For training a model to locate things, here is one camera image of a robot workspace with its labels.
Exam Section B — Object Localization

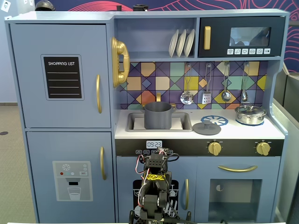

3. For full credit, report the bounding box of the gray round pot lid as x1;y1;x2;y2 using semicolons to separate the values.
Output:
192;122;221;136

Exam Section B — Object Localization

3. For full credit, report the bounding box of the shiny steel pot with lid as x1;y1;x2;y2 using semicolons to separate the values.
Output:
235;105;267;125

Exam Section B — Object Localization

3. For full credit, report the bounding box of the gray plastic pot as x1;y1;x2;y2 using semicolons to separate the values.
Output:
141;101;176;130

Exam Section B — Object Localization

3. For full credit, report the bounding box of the gold toy faucet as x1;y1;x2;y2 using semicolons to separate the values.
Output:
141;92;177;110

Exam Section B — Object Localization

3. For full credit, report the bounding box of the digital clock sticker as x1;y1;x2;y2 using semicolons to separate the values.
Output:
146;140;163;149

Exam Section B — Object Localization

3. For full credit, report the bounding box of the gray toy sink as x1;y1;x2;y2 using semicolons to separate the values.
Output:
127;112;193;133

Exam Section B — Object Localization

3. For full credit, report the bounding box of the metal toy skimmer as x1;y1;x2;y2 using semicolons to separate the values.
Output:
179;63;194;105

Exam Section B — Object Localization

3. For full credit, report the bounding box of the metal toy slotted spatula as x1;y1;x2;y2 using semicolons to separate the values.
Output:
201;63;213;105

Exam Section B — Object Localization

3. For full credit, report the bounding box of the gold toy telephone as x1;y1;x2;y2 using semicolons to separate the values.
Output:
110;36;130;89

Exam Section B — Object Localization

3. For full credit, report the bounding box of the blue dishwasher door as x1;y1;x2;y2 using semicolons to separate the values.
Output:
116;156;197;224

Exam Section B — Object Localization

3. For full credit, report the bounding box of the white toy plate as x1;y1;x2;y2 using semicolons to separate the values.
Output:
184;28;195;58
176;28;187;58
168;28;179;58

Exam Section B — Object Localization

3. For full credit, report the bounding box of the gold stove knob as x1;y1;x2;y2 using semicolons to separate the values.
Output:
207;141;222;156
256;141;271;156

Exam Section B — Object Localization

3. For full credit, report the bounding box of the black dishwasher rack sticker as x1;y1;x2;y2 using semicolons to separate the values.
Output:
132;179;179;219

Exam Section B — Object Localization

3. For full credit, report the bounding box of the metal toy ladle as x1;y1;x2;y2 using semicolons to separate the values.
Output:
221;62;232;102

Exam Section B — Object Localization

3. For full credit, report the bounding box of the small metal toy spoon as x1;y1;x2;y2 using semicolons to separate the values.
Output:
240;62;249;102

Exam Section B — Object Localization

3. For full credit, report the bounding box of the black shopping list sticker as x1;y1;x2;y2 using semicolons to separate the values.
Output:
41;54;85;101

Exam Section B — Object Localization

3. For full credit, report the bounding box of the blue oven door with window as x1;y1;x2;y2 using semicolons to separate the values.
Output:
196;156;281;222

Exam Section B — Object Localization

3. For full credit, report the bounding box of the black toy microwave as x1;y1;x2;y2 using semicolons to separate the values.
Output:
198;16;286;58

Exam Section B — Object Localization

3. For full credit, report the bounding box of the blue freezer door with dispenser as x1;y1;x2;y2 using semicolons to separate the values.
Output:
26;131;116;224

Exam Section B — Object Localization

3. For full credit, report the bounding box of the gray ice dispenser sticker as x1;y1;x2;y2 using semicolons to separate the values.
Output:
52;160;93;202

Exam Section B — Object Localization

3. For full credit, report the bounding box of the tall blue fridge door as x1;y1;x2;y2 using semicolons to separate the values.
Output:
9;23;112;129

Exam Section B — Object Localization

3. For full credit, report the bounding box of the blue toy play kitchen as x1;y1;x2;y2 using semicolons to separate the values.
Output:
4;8;290;224

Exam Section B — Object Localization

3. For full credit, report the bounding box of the dark gray office panel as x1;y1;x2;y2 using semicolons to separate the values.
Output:
273;64;299;108

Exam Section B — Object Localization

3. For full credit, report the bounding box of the dark helmet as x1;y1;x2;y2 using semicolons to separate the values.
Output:
35;0;56;12

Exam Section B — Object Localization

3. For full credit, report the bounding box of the gold fridge door handle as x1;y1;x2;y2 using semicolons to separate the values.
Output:
95;74;103;114

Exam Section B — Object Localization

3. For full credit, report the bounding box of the gold freezer door handle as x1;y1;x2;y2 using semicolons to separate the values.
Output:
100;146;107;181

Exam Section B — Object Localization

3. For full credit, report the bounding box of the gold dishwasher handle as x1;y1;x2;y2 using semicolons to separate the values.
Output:
182;178;189;210

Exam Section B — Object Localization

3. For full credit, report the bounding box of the gold microwave handle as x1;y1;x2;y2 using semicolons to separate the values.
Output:
204;26;211;50

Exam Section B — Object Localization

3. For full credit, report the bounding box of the gold oven handle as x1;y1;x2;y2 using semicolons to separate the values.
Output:
218;165;258;173

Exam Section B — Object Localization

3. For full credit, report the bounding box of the portrait paper on wall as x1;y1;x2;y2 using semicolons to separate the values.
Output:
1;0;12;13

